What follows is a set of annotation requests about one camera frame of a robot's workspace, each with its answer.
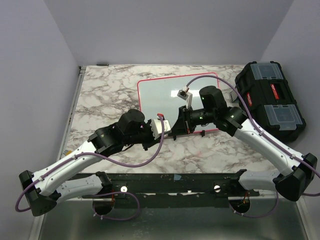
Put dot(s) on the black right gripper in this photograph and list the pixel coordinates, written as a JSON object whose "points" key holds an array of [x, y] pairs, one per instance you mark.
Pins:
{"points": [[183, 124]]}

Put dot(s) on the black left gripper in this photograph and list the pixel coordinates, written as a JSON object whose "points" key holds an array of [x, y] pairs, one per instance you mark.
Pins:
{"points": [[152, 141]]}

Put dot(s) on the pink framed whiteboard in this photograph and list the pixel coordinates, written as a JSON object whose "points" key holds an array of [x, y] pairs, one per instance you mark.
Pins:
{"points": [[159, 95]]}

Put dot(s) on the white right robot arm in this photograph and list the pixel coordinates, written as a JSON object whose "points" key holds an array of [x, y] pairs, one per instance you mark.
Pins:
{"points": [[293, 169]]}

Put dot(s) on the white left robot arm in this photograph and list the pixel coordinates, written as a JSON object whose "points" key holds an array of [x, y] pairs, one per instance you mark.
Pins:
{"points": [[44, 189]]}

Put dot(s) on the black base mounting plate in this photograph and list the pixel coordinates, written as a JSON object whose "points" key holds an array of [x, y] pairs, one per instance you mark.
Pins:
{"points": [[169, 190]]}

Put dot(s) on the black toolbox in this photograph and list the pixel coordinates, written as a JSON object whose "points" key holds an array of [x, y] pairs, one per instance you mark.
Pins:
{"points": [[266, 92]]}

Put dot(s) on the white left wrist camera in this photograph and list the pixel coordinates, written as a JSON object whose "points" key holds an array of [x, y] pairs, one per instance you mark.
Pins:
{"points": [[160, 126]]}

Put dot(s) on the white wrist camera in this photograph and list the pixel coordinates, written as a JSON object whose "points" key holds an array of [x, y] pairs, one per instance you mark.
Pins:
{"points": [[160, 126], [186, 95]]}

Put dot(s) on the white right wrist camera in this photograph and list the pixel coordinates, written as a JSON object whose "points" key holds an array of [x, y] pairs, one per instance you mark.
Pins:
{"points": [[186, 95]]}

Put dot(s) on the aluminium frame rail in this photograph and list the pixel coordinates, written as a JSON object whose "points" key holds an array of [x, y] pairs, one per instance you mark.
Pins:
{"points": [[67, 129]]}

